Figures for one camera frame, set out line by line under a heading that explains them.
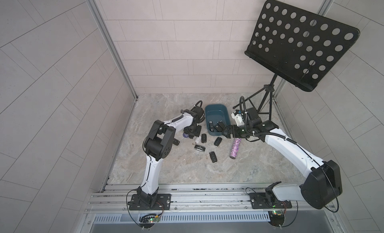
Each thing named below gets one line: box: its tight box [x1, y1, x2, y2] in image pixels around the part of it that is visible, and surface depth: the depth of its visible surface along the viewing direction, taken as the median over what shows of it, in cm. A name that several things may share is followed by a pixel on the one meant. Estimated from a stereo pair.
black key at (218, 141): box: [213, 136, 223, 147], surface depth 93 cm
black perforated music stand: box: [233, 0, 361, 121], surface depth 63 cm
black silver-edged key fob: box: [214, 120, 226, 132], surface depth 101 cm
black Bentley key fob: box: [194, 144, 206, 152], surface depth 91 cm
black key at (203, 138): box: [201, 133, 207, 143], surface depth 95 cm
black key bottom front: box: [209, 151, 218, 163], surface depth 86 cm
